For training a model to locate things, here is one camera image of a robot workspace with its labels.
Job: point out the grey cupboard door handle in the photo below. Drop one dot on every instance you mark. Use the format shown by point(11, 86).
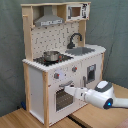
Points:
point(84, 81)

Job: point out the red right oven knob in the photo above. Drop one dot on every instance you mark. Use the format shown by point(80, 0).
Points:
point(74, 69)

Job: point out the toy oven door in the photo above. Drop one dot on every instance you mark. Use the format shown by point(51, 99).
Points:
point(63, 99)

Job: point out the grey toy ice dispenser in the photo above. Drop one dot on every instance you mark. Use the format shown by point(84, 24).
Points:
point(91, 73)

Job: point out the black toy stovetop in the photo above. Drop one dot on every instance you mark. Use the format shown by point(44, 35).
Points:
point(42, 61)

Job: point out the silver toy pot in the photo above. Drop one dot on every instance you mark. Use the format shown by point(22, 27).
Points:
point(51, 55)

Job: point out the grey toy sink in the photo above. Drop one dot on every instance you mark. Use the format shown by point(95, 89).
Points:
point(79, 51)

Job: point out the red oven knob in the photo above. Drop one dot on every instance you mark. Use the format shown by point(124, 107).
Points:
point(56, 76)
point(74, 69)

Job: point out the toy microwave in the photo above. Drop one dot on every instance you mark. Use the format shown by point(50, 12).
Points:
point(77, 11)

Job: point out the wooden toy kitchen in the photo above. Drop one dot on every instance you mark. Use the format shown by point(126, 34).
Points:
point(40, 84)

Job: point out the red left oven knob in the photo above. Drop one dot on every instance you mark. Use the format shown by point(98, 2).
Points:
point(56, 76)

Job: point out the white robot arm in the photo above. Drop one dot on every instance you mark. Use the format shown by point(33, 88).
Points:
point(102, 96)

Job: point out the grey range hood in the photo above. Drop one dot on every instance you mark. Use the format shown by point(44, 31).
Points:
point(48, 18)

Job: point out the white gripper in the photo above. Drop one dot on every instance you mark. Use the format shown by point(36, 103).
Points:
point(78, 93)

